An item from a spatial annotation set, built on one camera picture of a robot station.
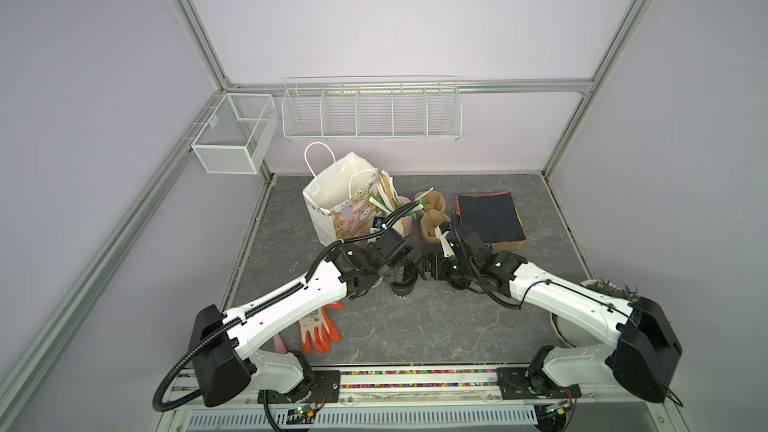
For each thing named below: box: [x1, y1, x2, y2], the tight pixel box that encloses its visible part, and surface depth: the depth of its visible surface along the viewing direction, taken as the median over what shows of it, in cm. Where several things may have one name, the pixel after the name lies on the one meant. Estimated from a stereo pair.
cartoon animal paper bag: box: [302, 141, 380, 247], surface depth 89 cm
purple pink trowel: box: [273, 334, 288, 354], surface depth 80 cm
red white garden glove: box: [298, 302, 345, 354], surface depth 82 cm
